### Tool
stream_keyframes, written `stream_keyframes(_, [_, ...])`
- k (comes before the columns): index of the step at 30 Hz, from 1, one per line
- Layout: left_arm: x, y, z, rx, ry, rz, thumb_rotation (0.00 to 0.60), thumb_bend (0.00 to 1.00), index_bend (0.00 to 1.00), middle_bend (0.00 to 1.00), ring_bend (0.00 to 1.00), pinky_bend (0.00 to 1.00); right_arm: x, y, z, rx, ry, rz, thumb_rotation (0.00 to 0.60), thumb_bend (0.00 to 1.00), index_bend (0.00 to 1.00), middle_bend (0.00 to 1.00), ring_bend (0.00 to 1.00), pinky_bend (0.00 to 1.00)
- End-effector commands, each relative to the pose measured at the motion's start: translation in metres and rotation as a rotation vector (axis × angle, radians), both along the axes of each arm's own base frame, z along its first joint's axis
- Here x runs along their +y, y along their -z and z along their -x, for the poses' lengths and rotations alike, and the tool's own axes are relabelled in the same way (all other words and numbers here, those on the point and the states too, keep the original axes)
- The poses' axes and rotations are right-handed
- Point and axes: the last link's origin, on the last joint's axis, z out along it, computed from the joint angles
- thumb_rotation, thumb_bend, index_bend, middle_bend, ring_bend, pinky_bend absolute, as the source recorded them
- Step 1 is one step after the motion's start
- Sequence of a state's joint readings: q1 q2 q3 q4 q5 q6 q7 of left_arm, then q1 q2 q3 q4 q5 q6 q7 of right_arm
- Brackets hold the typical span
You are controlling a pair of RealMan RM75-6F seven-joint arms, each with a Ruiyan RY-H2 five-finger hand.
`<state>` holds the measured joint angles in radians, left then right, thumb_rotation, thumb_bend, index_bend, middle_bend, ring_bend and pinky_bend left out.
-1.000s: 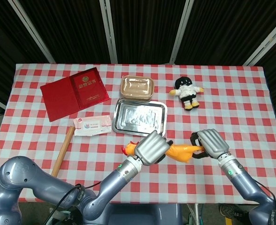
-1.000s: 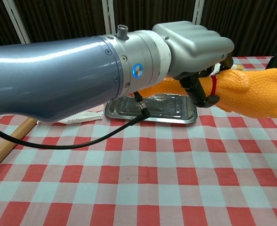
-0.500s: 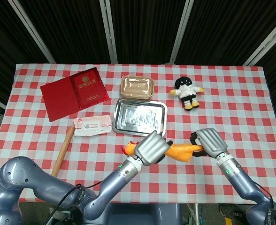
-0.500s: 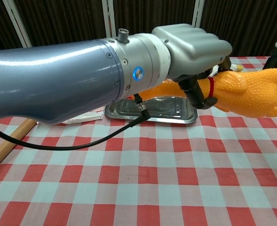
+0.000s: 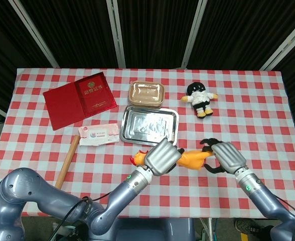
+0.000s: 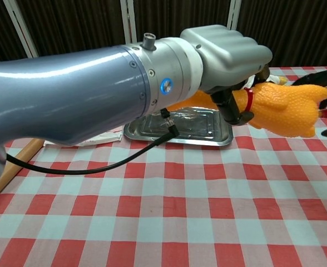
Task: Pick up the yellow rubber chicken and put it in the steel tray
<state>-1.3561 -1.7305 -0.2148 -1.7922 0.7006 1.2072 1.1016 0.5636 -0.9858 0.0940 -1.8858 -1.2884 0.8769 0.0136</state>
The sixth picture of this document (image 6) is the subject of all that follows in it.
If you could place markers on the yellow rubber chicken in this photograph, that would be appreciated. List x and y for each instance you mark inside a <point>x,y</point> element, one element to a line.
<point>280,108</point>

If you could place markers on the white wet wipes pack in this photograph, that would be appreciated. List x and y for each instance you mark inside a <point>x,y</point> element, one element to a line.
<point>102,139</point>

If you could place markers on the wooden rolling pin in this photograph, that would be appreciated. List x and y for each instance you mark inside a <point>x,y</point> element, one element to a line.
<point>27,148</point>

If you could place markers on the silver metal tray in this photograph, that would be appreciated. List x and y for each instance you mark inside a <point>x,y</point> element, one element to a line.
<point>194,130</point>

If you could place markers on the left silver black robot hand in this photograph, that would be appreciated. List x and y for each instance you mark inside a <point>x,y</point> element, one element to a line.
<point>230,55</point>

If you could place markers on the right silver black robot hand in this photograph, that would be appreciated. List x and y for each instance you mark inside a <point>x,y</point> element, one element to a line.
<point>319,76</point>

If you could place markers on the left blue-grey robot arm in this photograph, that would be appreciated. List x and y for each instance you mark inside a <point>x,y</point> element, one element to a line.
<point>69,97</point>

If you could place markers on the red white checkered tablecloth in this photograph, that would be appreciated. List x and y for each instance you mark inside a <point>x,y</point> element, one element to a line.
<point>180,208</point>

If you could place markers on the white metal frame post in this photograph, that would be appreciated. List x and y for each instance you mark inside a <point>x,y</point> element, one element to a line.
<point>20,27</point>
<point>233,14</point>
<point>128,19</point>

